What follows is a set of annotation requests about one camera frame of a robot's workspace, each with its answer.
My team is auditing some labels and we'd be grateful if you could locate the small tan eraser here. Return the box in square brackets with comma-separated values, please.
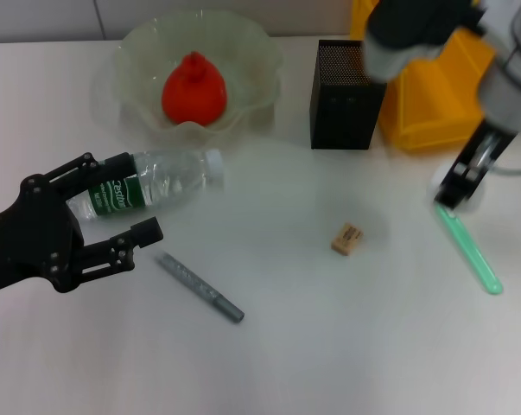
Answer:
[330, 221, 365, 257]

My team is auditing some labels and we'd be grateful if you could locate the red-orange fruit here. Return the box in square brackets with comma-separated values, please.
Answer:
[162, 50, 229, 128]

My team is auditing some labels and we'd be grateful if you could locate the black mesh pen holder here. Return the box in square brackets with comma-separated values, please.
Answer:
[309, 39, 388, 151]

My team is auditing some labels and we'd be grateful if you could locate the clear green-label water bottle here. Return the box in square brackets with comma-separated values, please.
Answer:
[67, 148, 226, 221]

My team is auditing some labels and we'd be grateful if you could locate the pale green glass fruit bowl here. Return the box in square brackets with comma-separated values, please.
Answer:
[114, 10, 285, 148]

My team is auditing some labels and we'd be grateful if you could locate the grey glitter pen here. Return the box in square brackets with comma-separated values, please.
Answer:
[154, 250, 245, 324]

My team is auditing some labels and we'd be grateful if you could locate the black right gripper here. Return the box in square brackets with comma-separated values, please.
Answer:
[434, 120, 518, 211]

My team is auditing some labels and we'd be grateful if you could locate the mint green pen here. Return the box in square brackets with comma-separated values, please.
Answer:
[434, 202, 504, 297]

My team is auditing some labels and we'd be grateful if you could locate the black grey right wrist camera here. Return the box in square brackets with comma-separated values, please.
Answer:
[363, 0, 488, 83]

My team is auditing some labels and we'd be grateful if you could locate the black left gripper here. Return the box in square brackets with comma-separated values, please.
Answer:
[0, 150, 164, 295]

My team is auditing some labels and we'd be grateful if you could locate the yellow plastic bin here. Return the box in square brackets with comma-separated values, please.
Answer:
[349, 0, 499, 153]

